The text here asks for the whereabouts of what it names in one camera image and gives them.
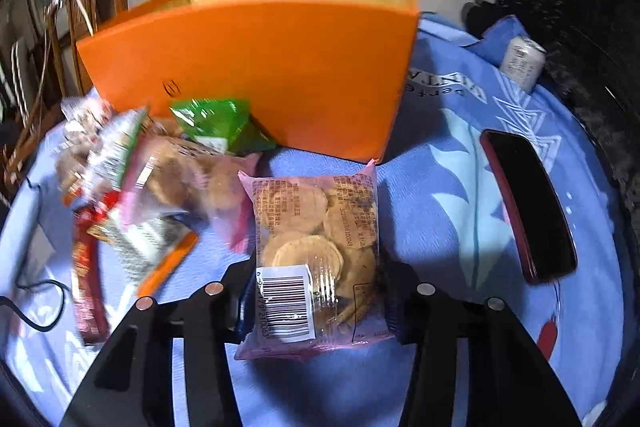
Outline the red key tag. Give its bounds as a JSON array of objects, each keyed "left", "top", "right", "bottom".
[{"left": 537, "top": 314, "right": 560, "bottom": 362}]

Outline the black smartphone red case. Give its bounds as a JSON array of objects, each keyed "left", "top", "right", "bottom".
[{"left": 480, "top": 129, "right": 578, "bottom": 284}]

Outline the pile of assorted snack packets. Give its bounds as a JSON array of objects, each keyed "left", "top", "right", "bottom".
[{"left": 55, "top": 97, "right": 276, "bottom": 343}]

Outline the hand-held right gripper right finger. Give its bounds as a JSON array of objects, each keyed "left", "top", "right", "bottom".
[{"left": 385, "top": 264, "right": 583, "bottom": 427}]

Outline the white charging cable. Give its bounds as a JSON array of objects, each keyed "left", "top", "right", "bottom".
[{"left": 70, "top": 0, "right": 97, "bottom": 34}]

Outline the orange cardboard box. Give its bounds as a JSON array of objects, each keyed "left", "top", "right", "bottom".
[{"left": 76, "top": 0, "right": 420, "bottom": 164}]

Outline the white drink can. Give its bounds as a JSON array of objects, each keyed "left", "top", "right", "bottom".
[{"left": 500, "top": 36, "right": 548, "bottom": 94}]

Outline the blue printed cloth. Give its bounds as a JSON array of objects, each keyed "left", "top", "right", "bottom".
[{"left": 0, "top": 12, "right": 636, "bottom": 427}]

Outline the dark carved wooden bench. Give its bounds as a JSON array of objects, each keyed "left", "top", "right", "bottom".
[{"left": 462, "top": 0, "right": 640, "bottom": 188}]

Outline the pink round biscuit bag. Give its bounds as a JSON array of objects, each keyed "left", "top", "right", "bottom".
[{"left": 236, "top": 159, "right": 401, "bottom": 360}]

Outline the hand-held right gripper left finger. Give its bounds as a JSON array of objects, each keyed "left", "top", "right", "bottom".
[{"left": 60, "top": 257, "right": 258, "bottom": 427}]

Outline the black cable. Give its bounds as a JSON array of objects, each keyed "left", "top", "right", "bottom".
[{"left": 0, "top": 277, "right": 71, "bottom": 334}]

